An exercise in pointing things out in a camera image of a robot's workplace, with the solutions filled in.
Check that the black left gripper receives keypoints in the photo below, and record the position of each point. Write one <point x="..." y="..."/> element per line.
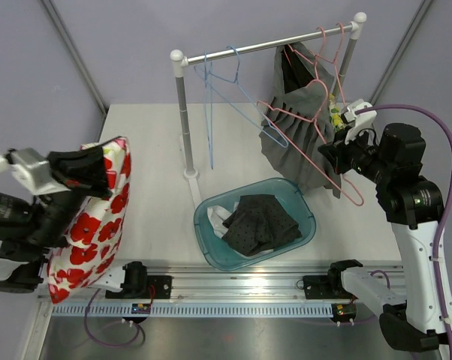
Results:
<point x="82" y="174"/>

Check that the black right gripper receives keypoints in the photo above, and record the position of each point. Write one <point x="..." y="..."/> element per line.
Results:
<point x="338" y="155"/>

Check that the red poppy print skirt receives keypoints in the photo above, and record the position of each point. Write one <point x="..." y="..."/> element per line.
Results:
<point x="95" y="234"/>

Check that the dark grey dotted skirt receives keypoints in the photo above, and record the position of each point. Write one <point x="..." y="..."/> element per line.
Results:
<point x="284" y="228"/>

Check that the teal plastic basin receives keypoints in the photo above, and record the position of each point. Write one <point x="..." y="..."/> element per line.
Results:
<point x="219" y="255"/>

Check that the blue wire hanger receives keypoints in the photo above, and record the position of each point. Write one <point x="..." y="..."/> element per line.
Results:
<point x="280" y="139"/>
<point x="208" y="108"/>

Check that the white skirt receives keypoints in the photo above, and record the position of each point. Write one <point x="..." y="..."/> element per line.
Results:
<point x="216" y="215"/>

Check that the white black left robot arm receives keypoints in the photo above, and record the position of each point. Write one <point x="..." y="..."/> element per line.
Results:
<point x="31" y="230"/>

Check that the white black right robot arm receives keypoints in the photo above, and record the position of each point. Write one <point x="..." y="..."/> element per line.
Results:
<point x="420" y="321"/>

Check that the lemon print skirt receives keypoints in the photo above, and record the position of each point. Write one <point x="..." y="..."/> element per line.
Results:
<point x="335" y="114"/>

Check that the silver clothes rack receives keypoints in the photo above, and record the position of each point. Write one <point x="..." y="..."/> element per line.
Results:
<point x="181" y="61"/>

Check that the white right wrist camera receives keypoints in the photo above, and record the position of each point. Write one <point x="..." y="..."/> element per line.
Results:
<point x="358" y="116"/>

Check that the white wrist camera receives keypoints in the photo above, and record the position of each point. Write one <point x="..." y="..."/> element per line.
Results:
<point x="358" y="116"/>
<point x="31" y="170"/>

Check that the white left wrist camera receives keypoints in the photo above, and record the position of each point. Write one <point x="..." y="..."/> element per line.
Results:
<point x="31" y="170"/>

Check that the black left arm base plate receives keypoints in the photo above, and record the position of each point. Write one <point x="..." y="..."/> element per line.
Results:
<point x="156" y="286"/>

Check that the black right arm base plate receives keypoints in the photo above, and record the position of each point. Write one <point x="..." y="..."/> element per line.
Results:
<point x="320" y="287"/>

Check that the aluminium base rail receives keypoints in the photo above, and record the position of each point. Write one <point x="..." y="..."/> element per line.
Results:
<point x="275" y="280"/>

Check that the white slotted cable duct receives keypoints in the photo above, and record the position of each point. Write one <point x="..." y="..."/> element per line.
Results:
<point x="193" y="310"/>

